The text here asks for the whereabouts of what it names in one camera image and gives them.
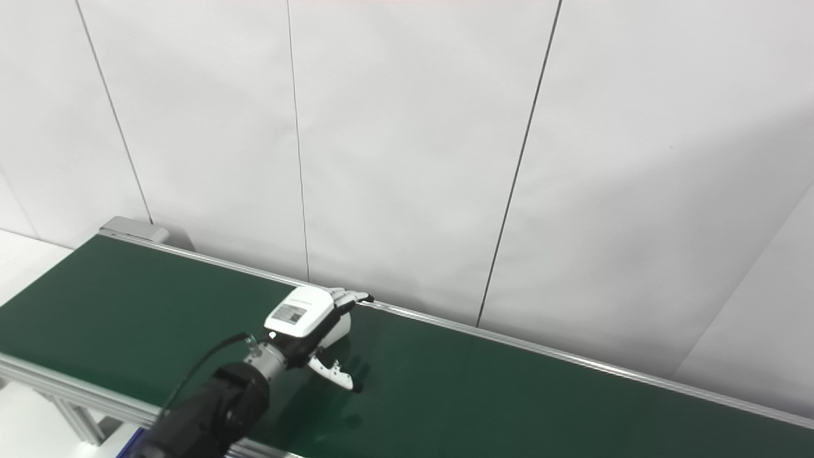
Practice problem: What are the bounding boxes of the white cylindrical plastic part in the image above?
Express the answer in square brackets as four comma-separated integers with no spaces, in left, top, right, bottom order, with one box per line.
[317,310,352,349]

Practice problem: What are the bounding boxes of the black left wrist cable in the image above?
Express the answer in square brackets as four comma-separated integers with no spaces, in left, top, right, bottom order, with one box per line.
[159,332,263,420]

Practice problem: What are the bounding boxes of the grey conveyor end housing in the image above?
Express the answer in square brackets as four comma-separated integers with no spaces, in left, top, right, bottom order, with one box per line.
[100,216,170,244]

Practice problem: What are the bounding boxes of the green conveyor belt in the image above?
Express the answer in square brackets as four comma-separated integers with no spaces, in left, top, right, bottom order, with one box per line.
[0,232,814,458]

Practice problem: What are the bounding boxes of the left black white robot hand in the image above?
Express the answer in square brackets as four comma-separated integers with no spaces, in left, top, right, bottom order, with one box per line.
[264,285,375,393]

